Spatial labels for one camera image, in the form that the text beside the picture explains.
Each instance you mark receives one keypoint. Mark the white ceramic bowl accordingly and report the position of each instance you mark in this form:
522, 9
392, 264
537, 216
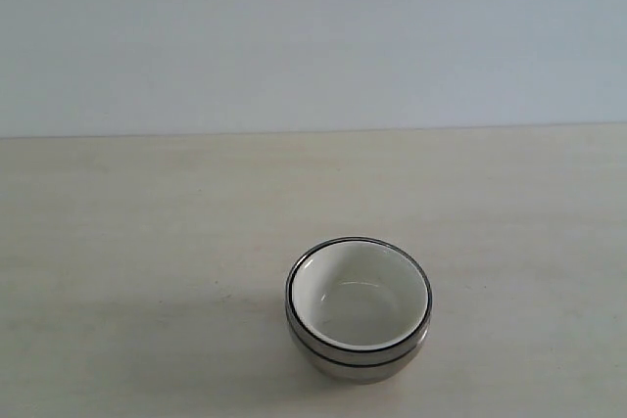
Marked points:
357, 295

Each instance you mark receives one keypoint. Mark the plain steel bowl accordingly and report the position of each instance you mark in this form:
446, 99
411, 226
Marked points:
363, 374

